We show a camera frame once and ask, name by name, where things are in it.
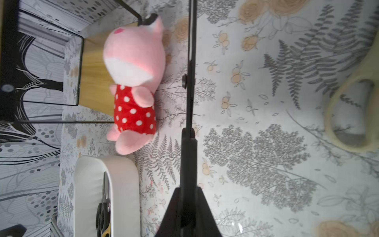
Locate pink plush pig toy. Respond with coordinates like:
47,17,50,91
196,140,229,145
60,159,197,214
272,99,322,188
103,13,166,155

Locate silver black handled scissors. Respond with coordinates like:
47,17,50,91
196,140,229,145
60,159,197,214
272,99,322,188
95,172,111,237

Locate white plastic storage box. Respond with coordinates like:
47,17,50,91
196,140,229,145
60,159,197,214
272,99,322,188
73,156,141,237

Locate wooden shelf black frame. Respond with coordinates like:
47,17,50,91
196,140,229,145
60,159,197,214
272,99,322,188
0,0,159,123

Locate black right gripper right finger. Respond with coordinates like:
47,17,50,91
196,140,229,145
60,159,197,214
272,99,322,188
196,187,222,237

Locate cream handled scissors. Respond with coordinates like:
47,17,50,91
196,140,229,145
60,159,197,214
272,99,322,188
324,34,379,153

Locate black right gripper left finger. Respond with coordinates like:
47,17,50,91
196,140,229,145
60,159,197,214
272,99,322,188
155,188,180,237

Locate black yellow handled scissors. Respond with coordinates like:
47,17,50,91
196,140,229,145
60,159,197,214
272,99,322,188
179,1,197,237

